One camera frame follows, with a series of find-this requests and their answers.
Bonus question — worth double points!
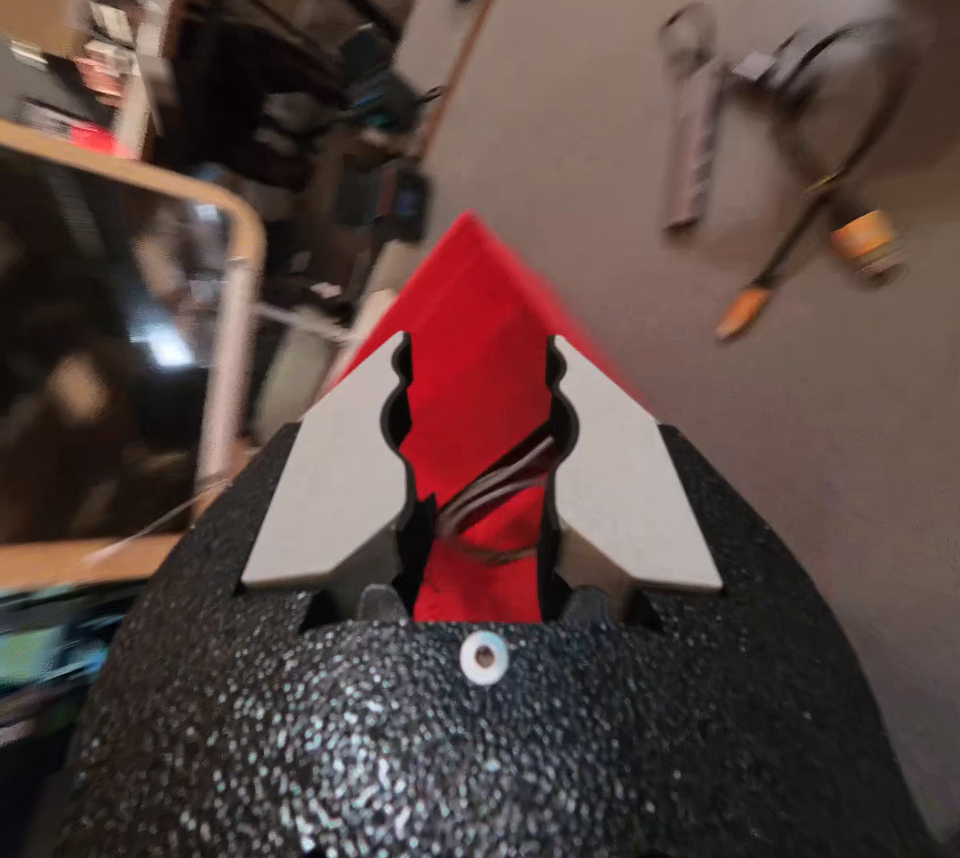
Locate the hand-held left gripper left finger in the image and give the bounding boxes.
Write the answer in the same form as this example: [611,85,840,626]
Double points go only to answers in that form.
[241,331,421,587]

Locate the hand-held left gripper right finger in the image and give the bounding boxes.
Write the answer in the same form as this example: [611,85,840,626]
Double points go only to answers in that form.
[547,335,723,592]

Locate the black cable with orange plugs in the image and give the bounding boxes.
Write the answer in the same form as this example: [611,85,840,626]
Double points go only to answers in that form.
[716,21,920,341]

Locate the grey usb hub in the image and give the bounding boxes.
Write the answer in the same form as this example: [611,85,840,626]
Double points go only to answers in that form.
[661,59,725,232]

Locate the white stand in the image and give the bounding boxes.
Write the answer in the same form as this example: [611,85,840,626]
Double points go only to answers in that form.
[198,258,354,476]

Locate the red plastic bin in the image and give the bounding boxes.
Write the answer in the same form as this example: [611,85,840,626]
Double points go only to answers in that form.
[330,211,665,622]

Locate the black power bank with display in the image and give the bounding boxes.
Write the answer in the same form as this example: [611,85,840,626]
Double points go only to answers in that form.
[333,164,435,244]

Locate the bundle of thin wires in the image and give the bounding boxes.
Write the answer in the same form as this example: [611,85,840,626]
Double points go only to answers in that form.
[438,434,560,566]

